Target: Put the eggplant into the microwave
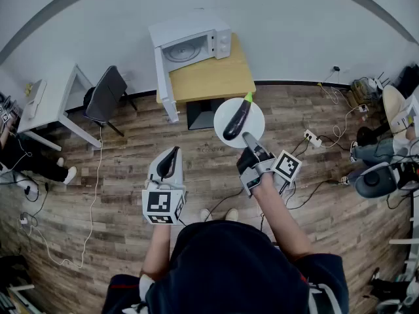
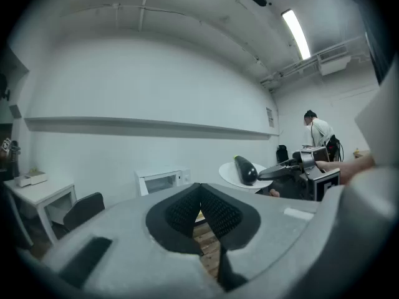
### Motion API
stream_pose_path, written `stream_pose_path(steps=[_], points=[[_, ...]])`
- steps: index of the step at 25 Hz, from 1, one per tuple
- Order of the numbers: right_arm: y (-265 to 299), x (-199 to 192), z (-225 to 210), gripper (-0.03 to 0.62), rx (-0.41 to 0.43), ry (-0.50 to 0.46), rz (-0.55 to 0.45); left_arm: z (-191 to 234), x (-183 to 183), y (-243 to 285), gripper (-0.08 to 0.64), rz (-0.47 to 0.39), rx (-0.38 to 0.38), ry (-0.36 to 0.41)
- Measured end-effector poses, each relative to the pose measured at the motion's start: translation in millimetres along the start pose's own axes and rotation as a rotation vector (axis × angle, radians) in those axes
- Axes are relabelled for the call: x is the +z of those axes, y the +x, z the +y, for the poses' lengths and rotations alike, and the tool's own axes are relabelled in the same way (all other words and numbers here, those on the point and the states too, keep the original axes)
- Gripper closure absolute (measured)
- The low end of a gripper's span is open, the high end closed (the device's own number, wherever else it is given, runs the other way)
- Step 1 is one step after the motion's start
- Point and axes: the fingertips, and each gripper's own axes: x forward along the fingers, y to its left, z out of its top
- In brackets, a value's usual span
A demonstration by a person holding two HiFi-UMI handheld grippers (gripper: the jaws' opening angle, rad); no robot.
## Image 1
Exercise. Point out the white power strip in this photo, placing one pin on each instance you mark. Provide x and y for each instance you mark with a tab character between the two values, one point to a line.
312	138

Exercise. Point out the person's left white shoe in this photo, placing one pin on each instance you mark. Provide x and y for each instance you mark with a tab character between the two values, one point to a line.
205	214

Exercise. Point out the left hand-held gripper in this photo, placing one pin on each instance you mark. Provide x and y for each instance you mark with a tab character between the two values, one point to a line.
160	204

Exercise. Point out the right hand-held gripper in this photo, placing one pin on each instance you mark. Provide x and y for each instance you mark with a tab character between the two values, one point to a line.
288	167

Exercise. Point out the black jacket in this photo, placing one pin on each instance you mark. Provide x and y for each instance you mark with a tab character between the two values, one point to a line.
88	98

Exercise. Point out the white microwave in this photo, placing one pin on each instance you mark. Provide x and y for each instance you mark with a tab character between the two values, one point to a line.
183	28

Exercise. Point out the person's white shoe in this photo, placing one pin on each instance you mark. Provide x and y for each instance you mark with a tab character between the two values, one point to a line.
231	214
205	214

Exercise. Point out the person's dark shirt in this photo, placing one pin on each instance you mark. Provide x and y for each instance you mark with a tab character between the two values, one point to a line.
229	267

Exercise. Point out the person's left forearm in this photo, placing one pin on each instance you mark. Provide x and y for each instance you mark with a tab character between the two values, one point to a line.
157	250

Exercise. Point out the small white adapter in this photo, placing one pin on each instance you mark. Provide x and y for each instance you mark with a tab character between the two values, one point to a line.
363	108

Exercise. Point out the brown cardboard box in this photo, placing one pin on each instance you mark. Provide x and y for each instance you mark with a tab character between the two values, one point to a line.
363	88

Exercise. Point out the white flat device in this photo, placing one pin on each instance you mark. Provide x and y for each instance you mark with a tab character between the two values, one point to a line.
36	100

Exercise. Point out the white round plate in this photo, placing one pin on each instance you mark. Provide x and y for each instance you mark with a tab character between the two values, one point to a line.
257	123

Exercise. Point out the person's right forearm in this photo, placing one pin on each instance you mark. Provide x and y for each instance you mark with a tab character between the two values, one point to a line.
278	214

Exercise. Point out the purple eggplant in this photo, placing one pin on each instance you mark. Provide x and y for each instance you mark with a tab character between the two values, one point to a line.
237	119

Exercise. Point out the person's right white shoe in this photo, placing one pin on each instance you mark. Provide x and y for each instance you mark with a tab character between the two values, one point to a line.
231	214

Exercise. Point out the small yellow object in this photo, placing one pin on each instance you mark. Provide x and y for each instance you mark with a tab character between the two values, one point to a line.
28	89

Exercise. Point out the white desk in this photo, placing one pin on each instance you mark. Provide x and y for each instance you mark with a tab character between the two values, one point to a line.
52	110

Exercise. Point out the grey office chair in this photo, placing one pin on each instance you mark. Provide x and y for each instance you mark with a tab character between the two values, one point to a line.
373	180

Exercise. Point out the beige round table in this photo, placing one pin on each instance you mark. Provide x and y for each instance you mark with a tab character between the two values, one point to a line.
393	106

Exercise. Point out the metal rack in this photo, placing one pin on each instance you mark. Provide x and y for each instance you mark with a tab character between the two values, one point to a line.
13	299

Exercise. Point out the light wooden table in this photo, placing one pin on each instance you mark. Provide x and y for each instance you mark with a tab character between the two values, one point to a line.
209	80

